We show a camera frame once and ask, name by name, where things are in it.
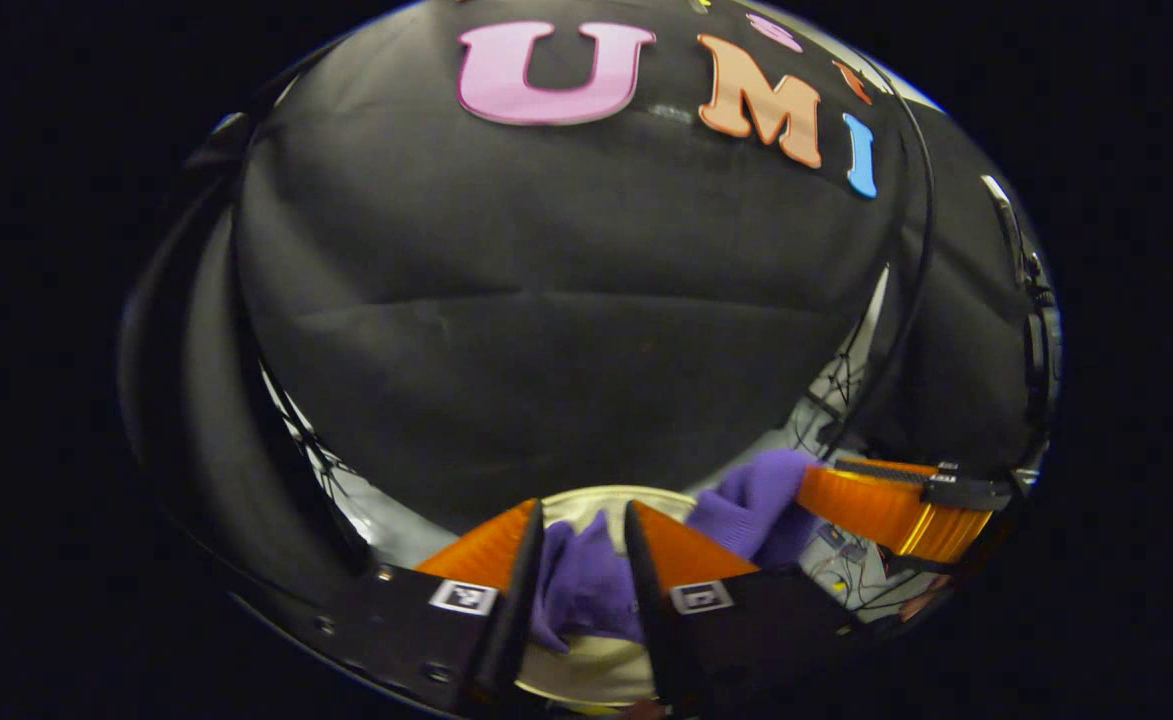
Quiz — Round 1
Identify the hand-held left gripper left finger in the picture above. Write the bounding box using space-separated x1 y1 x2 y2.
231 498 547 716

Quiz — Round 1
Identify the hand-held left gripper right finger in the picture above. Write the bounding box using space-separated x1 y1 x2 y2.
624 500 877 719

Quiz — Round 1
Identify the cream laundry hamper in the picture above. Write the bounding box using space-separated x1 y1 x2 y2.
516 485 697 711

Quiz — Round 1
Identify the purple ribbed knit garment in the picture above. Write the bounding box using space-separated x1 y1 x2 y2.
529 448 827 653

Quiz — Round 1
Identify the tangle of floor cables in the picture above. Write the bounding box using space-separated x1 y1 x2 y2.
796 330 947 613

